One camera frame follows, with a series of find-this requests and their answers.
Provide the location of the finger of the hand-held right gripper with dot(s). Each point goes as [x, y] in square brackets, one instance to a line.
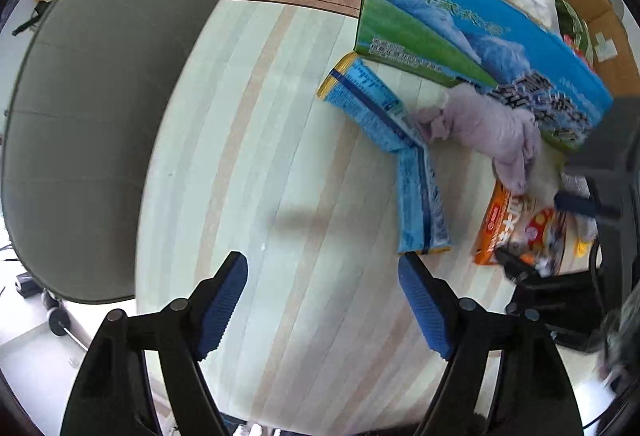
[515, 266]
[575, 205]

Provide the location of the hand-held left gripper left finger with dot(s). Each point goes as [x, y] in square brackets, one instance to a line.
[220, 311]

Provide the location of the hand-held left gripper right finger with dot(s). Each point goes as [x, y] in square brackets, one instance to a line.
[425, 311]

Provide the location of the orange snack packet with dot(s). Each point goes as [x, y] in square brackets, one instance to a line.
[505, 226]

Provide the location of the printed cardboard box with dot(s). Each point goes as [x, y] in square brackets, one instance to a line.
[450, 16]

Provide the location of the blue tissue packet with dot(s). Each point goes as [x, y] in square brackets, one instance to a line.
[367, 103]
[420, 206]

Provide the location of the purple plush toy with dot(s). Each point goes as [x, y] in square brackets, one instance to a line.
[480, 123]

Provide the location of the green packet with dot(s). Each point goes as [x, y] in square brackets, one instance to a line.
[575, 28]

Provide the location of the black power adapter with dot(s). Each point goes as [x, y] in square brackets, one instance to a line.
[27, 286]

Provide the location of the grey office chair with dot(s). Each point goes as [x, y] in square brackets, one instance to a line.
[95, 116]

